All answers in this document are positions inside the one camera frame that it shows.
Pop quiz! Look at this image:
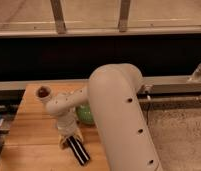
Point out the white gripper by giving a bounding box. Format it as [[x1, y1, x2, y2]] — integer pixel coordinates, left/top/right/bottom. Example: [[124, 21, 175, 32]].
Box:
[[57, 113, 78, 149]]

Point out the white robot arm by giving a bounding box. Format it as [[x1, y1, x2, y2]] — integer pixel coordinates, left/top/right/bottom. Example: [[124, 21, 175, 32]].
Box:
[[46, 63, 163, 171]]

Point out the green bowl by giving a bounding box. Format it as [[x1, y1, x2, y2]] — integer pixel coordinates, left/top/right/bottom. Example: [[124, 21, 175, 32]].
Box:
[[76, 105, 94, 125]]

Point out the white cup with brown inside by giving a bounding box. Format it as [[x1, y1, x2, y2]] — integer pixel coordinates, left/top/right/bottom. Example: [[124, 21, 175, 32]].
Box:
[[36, 86, 52, 103]]

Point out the left metal window post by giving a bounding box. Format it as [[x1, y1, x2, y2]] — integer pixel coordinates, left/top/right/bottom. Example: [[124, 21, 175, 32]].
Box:
[[50, 0, 66, 34]]

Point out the metal window post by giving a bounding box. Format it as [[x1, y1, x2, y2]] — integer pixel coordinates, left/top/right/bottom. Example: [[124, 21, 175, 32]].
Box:
[[50, 0, 66, 34], [118, 0, 131, 32]]

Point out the right metal window post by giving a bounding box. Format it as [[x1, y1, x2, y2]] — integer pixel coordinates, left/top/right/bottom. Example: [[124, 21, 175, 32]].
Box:
[[118, 0, 131, 32]]

